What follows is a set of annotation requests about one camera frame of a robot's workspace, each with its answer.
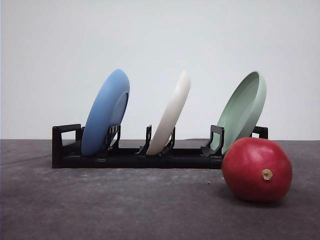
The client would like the white plate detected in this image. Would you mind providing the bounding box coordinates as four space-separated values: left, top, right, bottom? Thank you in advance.
146 71 192 156

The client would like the red pomegranate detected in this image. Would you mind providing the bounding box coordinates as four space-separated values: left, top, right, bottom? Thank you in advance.
222 137 293 203

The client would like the blue plate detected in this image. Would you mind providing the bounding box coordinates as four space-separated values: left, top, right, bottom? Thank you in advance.
81 69 130 156

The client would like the light green plate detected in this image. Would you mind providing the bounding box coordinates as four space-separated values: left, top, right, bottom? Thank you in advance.
211 71 267 155

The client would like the black plastic dish rack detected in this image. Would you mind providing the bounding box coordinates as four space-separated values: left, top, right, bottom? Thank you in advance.
52 124 269 169

